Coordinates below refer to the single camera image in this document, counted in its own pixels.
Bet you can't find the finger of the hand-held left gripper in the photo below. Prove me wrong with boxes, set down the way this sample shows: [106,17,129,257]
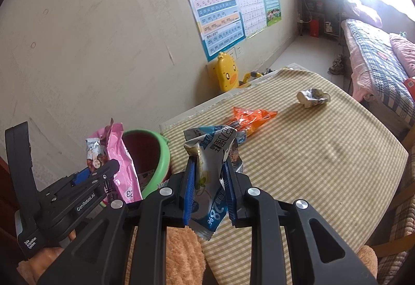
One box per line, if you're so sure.
[73,158,120,186]

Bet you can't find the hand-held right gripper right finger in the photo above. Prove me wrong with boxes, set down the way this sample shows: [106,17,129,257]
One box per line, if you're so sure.
[221,160,378,285]

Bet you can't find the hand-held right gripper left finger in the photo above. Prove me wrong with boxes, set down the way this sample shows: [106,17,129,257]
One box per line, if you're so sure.
[37,155,198,285]

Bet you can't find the bright pink snack bag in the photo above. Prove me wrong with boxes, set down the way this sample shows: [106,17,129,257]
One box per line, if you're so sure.
[85,118,143,203]

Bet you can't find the blue white snack wrapper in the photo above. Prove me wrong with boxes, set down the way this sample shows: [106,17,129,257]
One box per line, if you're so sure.
[183,124,245,240]

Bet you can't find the red bucket with green rim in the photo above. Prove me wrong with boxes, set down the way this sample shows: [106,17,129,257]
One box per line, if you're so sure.
[122,129,172,199]

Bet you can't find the person's left hand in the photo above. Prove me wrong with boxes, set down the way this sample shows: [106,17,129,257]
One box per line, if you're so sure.
[38,229,77,265]

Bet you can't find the brown wooden cabinet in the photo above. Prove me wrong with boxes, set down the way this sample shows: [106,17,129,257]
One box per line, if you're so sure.
[0,155,20,227]

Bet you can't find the brown plush clothing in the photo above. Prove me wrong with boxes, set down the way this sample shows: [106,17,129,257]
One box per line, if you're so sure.
[16,225,378,285]

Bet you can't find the orange plastic wrapper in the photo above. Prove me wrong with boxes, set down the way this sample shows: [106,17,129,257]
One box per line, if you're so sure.
[231,106,278,137]

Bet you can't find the checked tablecloth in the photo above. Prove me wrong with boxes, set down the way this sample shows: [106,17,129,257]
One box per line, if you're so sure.
[160,68,409,285]

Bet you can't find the yellow duck toy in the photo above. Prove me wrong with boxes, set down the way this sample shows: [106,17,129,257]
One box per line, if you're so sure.
[212,52,241,93]

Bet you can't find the crumpled silver wrapper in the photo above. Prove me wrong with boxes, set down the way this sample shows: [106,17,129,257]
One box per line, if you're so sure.
[296,87,332,108]

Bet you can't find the pair of sneakers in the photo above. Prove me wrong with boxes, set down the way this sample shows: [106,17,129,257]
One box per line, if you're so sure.
[328,54,346,76]

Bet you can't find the bed with plaid quilt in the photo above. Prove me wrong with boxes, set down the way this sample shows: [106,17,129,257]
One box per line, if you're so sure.
[340,17,415,130]

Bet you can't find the dark metal shelf rack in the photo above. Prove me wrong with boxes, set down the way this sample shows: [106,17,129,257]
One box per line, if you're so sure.
[294,0,345,41]

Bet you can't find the pink blanket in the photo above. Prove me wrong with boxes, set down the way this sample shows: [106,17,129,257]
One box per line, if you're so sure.
[388,33,415,75]

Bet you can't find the purple pillow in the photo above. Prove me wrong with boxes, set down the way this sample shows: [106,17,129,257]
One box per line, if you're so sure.
[343,0,384,27]

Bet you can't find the blue banded wall poster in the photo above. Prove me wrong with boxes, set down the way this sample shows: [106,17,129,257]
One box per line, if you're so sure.
[174,0,245,62]

